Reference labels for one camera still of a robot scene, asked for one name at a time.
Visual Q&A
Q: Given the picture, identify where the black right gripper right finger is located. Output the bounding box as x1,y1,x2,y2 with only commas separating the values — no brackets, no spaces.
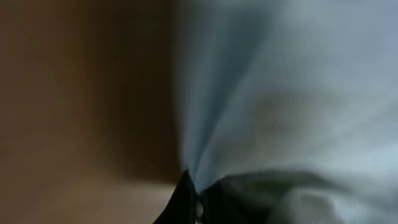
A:
200,177,280,224

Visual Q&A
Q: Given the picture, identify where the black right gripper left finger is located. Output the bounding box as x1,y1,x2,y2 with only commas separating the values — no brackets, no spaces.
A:
154,170,197,224

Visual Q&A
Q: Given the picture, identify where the light blue t-shirt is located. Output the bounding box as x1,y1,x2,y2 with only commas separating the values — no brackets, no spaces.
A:
175,0,397,223

